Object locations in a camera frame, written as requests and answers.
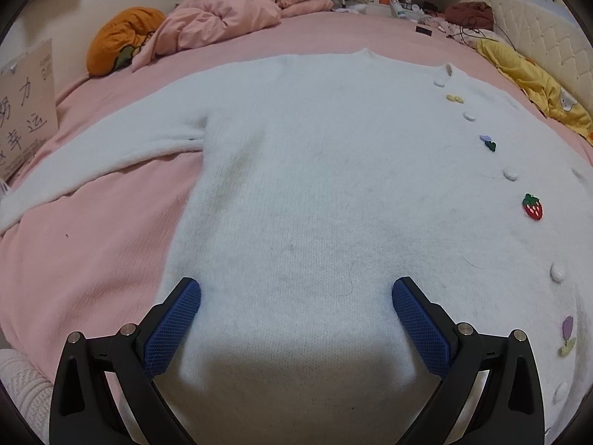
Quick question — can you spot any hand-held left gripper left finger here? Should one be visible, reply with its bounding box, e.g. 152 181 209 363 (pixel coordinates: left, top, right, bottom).
49 277 202 445

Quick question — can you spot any pink crumpled duvet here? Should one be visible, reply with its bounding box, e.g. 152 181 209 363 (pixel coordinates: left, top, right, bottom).
132 0 335 73

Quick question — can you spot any pink bed sheet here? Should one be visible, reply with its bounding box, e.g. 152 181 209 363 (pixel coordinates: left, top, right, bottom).
0 11 593 383

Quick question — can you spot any brown crumpled cloth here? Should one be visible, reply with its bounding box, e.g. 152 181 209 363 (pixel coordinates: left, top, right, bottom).
445 1 494 29

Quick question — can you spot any black cable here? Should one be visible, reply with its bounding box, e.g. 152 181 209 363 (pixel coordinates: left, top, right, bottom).
456 15 511 48

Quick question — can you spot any white fuzzy knit cardigan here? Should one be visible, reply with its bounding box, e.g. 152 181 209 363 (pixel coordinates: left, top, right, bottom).
0 47 593 445

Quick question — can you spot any yellow printed blanket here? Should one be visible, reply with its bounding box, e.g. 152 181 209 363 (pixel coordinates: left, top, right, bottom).
476 38 593 147

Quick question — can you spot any orange pumpkin plush pillow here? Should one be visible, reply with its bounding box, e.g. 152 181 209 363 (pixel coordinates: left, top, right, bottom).
87 7 168 77

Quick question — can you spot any cardboard sign with writing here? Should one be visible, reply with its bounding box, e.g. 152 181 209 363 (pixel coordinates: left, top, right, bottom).
0 38 59 182

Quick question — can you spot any white tufted headboard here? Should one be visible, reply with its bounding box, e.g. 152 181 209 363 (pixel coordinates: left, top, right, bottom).
463 0 593 108

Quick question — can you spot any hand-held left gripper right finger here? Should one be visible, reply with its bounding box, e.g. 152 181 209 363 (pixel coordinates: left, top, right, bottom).
391 276 546 445

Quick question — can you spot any white knit cloth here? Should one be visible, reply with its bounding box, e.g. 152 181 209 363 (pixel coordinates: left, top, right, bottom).
0 349 54 445

